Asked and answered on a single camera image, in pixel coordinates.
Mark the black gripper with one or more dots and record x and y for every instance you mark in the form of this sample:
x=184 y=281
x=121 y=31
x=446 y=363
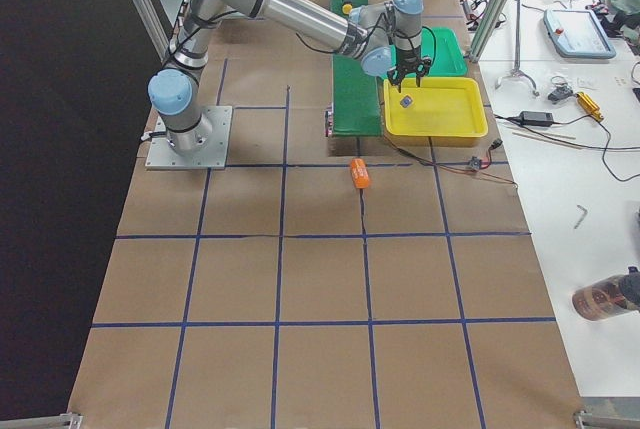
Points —
x=407 y=58

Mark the orange 4680 cylinder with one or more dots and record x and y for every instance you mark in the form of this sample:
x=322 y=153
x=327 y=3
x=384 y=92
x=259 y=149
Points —
x=359 y=173

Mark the green plastic tray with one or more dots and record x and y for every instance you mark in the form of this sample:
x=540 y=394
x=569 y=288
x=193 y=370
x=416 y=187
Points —
x=441 y=45

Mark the yellow plastic tray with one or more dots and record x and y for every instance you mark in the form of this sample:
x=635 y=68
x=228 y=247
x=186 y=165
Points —
x=446 y=110

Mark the green conveyor belt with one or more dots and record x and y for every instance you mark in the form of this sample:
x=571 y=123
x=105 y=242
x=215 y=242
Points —
x=355 y=108

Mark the metal rod stand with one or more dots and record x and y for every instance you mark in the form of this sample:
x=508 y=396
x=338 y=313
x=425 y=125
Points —
x=516 y=72

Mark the black power adapter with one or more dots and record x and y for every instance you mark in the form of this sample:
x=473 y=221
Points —
x=536 y=118

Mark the blue teach pendant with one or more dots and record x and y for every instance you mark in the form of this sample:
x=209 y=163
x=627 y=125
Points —
x=577 y=34

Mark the gold power resistor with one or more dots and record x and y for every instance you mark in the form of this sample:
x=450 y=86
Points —
x=590 y=107

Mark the metal hex key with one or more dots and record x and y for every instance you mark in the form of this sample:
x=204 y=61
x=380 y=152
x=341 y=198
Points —
x=583 y=213

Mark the amber glass bottle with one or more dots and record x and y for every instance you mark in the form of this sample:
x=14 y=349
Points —
x=613 y=296

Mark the aluminium frame post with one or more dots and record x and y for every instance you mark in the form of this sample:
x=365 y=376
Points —
x=497 y=1

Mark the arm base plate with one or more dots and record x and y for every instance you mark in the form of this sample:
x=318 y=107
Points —
x=205 y=146

